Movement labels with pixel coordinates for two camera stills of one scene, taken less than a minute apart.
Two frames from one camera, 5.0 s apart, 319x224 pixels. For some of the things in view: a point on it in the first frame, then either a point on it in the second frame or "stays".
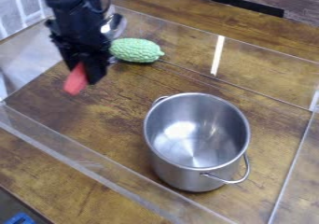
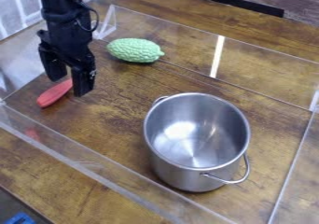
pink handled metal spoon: (112, 28) → (53, 92)
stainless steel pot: (196, 134) stays
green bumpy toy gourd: (134, 50) stays
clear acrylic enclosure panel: (197, 133) stays
